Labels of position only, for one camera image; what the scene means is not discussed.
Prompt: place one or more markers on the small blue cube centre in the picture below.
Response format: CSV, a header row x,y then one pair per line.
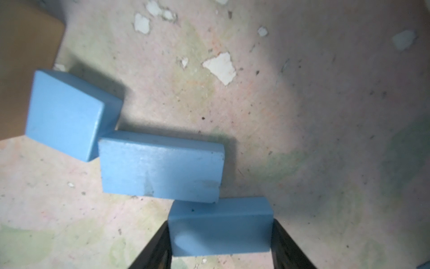
x,y
69,114

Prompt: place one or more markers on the blue long block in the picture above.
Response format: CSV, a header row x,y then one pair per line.
x,y
138,164
231,226

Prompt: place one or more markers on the natural wood block lower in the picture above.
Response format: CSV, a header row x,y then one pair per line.
x,y
30,39

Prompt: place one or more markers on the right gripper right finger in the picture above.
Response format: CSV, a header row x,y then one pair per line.
x,y
286,254

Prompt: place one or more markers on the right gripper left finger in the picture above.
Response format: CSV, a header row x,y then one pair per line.
x,y
157,254

